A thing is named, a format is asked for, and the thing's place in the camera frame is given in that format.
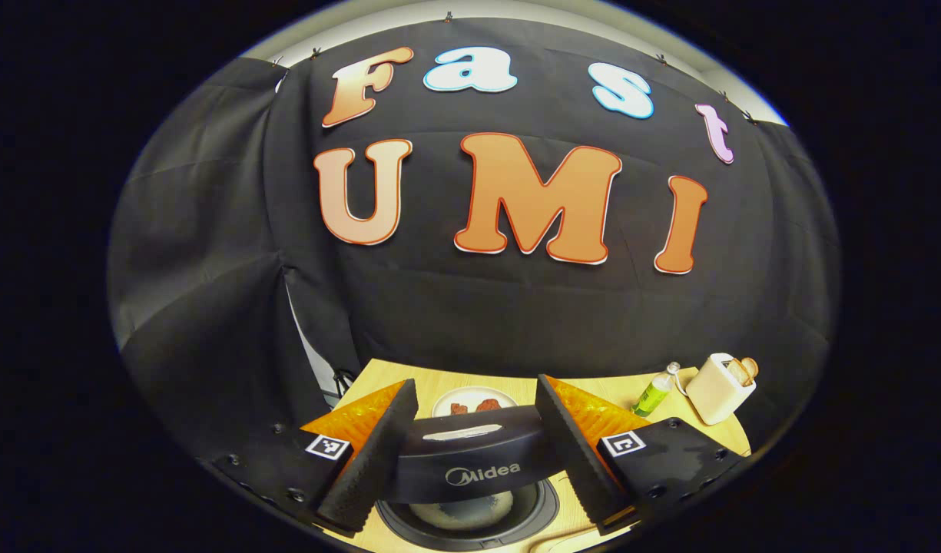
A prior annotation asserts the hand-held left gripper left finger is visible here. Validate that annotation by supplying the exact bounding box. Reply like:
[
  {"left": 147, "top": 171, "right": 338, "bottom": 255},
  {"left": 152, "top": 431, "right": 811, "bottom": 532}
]
[{"left": 200, "top": 379, "right": 419, "bottom": 537}]

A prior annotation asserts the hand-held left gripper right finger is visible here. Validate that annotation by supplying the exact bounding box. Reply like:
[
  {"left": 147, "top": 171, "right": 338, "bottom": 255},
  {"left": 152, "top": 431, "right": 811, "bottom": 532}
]
[{"left": 536, "top": 375, "right": 749, "bottom": 536}]

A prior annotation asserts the black rice cooker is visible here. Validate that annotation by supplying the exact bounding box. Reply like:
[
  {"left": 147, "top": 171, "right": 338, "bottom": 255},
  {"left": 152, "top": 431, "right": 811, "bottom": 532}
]
[{"left": 374, "top": 405, "right": 565, "bottom": 552}]

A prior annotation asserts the green drink bottle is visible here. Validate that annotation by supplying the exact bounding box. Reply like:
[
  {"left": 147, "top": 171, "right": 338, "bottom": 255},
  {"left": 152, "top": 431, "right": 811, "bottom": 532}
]
[{"left": 631, "top": 362, "right": 681, "bottom": 418}]

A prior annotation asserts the white round plate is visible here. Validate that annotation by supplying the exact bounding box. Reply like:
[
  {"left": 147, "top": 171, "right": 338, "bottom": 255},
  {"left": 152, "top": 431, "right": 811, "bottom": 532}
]
[{"left": 432, "top": 386, "right": 517, "bottom": 419}]

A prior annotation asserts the white toaster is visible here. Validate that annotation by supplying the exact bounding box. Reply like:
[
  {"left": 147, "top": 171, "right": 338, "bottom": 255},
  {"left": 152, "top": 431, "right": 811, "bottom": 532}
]
[{"left": 685, "top": 353, "right": 757, "bottom": 426}]

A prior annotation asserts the black backdrop cloth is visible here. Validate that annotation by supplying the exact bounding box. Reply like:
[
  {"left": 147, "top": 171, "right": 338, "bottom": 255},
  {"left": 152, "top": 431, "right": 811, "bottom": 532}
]
[{"left": 108, "top": 17, "right": 841, "bottom": 462}]

